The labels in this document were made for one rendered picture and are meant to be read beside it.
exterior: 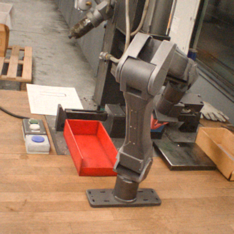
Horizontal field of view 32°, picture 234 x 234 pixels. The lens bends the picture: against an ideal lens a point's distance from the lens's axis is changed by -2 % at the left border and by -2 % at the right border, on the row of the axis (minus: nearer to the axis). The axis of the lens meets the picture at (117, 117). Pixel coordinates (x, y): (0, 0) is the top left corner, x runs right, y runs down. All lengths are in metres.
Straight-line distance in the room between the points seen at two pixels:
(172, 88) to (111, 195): 0.33
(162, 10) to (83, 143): 0.50
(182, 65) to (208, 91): 1.17
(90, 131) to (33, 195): 0.41
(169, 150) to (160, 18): 0.44
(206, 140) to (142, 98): 0.61
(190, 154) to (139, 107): 0.52
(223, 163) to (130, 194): 0.42
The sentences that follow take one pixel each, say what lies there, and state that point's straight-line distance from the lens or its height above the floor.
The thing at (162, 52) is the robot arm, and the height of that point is 1.33.
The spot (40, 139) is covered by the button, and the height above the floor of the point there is 0.94.
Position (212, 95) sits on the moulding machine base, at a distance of 2.18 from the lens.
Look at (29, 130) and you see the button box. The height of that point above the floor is 0.93.
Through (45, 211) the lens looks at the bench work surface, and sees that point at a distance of 1.02.
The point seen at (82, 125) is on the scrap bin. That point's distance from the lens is 1.37.
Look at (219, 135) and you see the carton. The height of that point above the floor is 0.94.
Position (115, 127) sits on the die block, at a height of 0.94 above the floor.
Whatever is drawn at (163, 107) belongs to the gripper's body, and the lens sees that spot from 1.18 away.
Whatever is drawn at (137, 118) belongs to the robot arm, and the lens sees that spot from 0.93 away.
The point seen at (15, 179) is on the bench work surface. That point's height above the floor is 0.90.
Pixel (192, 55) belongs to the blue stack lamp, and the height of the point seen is 1.18.
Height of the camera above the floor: 1.52
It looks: 23 degrees down
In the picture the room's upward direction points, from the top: 12 degrees clockwise
